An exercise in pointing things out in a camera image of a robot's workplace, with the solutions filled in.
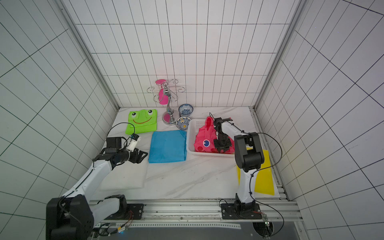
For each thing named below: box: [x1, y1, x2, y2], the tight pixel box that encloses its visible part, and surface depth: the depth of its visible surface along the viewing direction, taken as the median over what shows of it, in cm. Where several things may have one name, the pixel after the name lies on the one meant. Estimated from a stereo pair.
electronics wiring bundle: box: [91, 210, 134, 239], surface depth 69 cm
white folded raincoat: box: [100, 149, 150, 190], surface depth 82 cm
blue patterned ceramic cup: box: [175, 116, 191, 131], surface depth 109 cm
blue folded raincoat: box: [148, 130, 188, 164], surface depth 98 cm
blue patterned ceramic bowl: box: [178, 103, 194, 117], surface depth 117 cm
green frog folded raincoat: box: [125, 109, 158, 135], surface depth 112 cm
